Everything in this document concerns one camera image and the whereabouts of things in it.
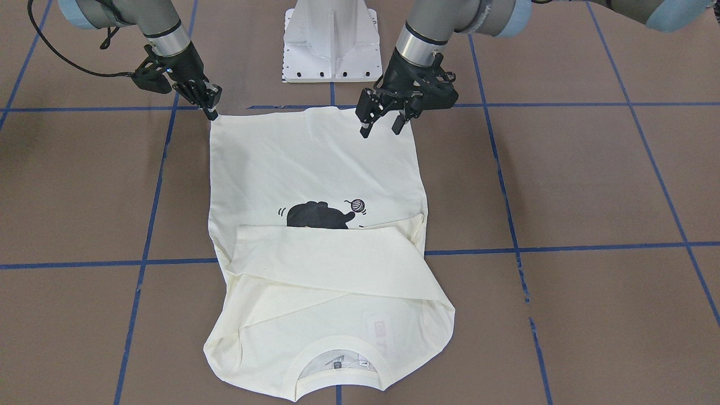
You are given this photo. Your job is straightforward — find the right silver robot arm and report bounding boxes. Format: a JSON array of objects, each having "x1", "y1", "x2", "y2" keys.
[{"x1": 58, "y1": 1, "x2": 222, "y2": 120}]

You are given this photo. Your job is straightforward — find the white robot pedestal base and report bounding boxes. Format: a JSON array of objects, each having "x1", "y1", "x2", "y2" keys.
[{"x1": 282, "y1": 1, "x2": 383, "y2": 84}]

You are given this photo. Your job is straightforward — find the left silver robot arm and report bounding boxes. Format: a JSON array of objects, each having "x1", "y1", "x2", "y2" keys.
[{"x1": 355, "y1": 1, "x2": 533, "y2": 138}]

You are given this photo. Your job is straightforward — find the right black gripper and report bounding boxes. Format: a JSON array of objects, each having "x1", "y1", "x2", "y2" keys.
[{"x1": 133, "y1": 44, "x2": 223, "y2": 121}]

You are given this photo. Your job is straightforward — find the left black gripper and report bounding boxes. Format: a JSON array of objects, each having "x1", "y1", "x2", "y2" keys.
[{"x1": 355, "y1": 49, "x2": 457, "y2": 138}]

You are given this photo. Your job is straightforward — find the cream cat print t-shirt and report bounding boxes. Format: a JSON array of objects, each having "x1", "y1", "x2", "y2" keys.
[{"x1": 203, "y1": 107, "x2": 455, "y2": 402}]

